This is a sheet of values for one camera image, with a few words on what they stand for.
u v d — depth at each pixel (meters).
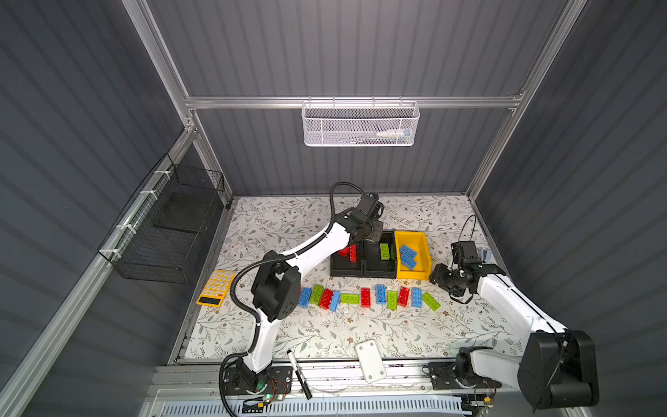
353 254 0.98
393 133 0.91
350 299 0.89
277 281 0.52
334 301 0.87
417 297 0.89
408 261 0.96
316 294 0.89
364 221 0.69
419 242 1.02
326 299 0.88
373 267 0.98
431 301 0.89
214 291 0.91
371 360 0.76
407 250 0.99
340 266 0.99
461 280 0.63
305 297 0.89
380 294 0.89
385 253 0.99
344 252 0.98
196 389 0.73
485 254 0.99
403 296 0.89
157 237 0.72
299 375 0.74
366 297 0.89
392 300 0.89
